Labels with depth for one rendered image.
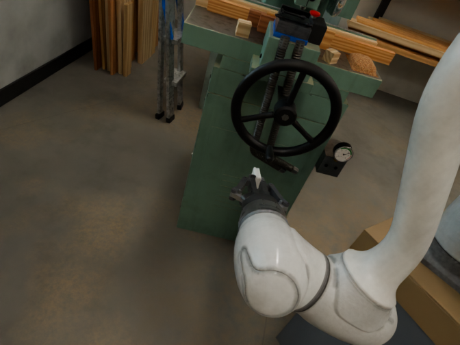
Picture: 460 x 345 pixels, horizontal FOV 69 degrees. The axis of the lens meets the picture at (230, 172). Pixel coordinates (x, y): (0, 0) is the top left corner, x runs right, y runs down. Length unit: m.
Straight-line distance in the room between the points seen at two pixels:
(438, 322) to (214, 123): 0.82
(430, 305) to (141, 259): 1.03
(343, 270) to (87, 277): 1.07
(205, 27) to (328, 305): 0.78
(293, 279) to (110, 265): 1.07
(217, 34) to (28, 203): 1.09
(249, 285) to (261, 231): 0.08
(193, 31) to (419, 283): 0.85
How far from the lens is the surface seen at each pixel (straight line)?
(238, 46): 1.02
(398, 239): 0.52
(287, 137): 1.16
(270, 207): 0.58
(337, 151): 1.14
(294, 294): 0.46
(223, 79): 1.07
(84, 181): 1.73
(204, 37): 1.03
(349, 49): 1.21
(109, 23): 2.42
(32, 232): 1.57
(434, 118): 0.44
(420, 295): 0.89
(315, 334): 1.22
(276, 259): 0.45
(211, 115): 1.13
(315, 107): 1.11
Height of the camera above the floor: 1.24
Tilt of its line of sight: 41 degrees down
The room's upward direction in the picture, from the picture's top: 19 degrees clockwise
